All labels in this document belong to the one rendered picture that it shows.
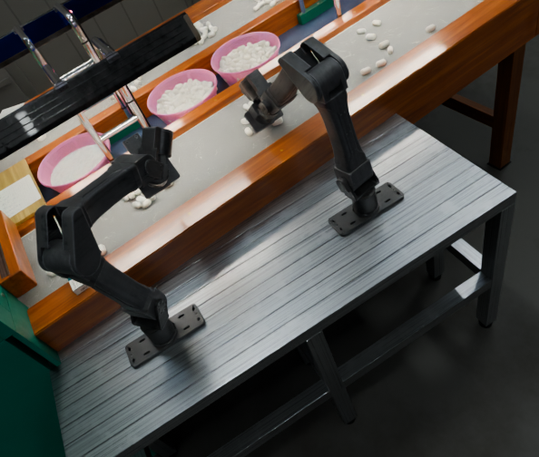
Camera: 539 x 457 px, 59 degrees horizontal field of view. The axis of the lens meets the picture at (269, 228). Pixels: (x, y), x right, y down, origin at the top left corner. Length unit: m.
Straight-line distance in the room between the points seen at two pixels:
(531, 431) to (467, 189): 0.78
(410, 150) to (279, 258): 0.49
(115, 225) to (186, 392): 0.55
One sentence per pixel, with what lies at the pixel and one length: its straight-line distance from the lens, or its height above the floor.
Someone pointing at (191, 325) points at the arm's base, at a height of 0.68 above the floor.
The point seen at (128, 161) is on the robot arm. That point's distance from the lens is 1.03.
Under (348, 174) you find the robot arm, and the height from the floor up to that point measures 0.83.
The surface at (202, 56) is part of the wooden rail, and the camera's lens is 1.95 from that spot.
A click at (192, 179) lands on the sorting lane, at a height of 0.74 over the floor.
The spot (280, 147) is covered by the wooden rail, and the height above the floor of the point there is 0.76.
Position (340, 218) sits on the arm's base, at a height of 0.68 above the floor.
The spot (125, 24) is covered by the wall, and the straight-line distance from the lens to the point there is 3.56.
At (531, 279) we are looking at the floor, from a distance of 1.95.
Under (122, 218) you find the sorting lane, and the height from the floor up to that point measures 0.74.
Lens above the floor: 1.61
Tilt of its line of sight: 47 degrees down
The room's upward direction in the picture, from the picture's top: 23 degrees counter-clockwise
